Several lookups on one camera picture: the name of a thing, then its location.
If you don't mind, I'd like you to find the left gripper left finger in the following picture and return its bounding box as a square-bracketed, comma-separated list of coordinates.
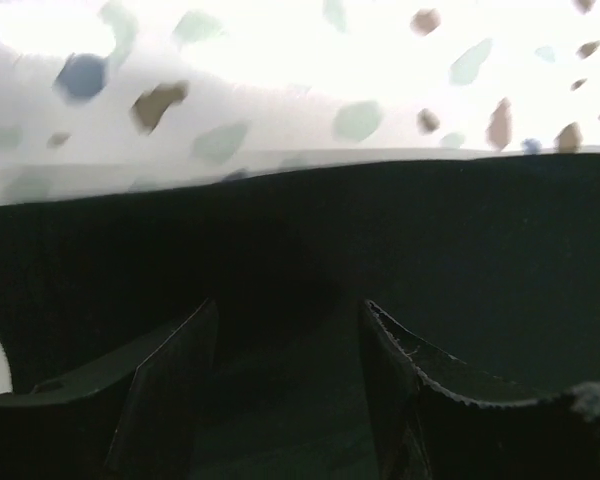
[29, 300, 219, 479]

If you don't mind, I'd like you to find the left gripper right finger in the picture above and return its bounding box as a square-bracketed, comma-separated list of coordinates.
[362, 300, 580, 479]

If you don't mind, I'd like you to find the black t-shirt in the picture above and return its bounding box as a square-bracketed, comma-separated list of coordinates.
[0, 153, 600, 479]

